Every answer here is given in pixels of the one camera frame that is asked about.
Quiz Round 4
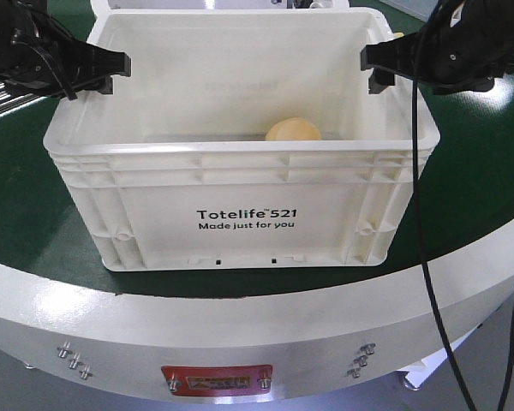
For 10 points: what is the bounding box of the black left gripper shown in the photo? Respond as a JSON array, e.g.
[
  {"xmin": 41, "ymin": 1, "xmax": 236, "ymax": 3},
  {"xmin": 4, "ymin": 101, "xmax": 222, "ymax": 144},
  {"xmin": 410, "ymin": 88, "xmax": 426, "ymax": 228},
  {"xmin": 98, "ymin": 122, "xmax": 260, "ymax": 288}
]
[{"xmin": 0, "ymin": 1, "xmax": 131, "ymax": 98}]

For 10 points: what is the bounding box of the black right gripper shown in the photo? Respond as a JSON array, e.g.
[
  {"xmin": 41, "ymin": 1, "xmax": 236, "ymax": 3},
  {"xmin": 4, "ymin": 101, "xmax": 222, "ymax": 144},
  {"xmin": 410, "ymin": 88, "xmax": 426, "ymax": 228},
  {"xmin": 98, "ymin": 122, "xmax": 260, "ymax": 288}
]
[{"xmin": 360, "ymin": 1, "xmax": 514, "ymax": 95}]

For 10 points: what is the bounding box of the yellow round plush toy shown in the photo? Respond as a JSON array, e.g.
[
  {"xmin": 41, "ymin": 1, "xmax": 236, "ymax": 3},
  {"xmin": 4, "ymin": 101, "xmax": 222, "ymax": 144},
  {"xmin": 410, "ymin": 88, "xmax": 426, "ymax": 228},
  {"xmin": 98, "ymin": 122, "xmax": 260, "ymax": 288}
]
[{"xmin": 265, "ymin": 117, "xmax": 322, "ymax": 141}]

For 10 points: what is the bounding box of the white Totelife plastic crate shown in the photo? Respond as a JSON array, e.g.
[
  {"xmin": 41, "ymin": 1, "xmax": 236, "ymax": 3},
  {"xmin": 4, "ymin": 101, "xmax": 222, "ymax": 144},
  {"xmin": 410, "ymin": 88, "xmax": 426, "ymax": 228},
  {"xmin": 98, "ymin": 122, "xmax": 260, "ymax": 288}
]
[{"xmin": 44, "ymin": 7, "xmax": 439, "ymax": 271}]

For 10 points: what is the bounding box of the green conveyor belt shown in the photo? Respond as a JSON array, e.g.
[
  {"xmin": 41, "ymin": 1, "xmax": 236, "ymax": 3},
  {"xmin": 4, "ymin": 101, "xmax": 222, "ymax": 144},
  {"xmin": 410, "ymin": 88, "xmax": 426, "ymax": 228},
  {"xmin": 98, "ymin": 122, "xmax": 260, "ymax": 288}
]
[{"xmin": 0, "ymin": 0, "xmax": 514, "ymax": 301}]

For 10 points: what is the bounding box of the red warning label plate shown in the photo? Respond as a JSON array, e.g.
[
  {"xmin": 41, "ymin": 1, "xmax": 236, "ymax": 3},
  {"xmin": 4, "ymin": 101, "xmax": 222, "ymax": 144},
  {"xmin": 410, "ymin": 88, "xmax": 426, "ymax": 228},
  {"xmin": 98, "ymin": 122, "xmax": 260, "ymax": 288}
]
[{"xmin": 161, "ymin": 364, "xmax": 273, "ymax": 397}]

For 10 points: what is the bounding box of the white inner conveyor ring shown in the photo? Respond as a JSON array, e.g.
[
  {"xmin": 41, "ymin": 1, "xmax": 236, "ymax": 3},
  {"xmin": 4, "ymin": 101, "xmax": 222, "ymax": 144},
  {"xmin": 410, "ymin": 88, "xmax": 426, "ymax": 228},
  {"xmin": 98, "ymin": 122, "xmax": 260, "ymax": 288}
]
[{"xmin": 89, "ymin": 0, "xmax": 351, "ymax": 18}]

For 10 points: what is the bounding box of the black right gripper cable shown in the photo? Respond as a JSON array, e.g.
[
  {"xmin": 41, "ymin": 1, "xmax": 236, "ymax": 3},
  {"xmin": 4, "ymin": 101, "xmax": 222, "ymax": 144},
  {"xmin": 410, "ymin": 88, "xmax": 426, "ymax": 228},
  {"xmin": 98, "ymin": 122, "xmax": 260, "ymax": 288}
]
[{"xmin": 409, "ymin": 0, "xmax": 514, "ymax": 411}]

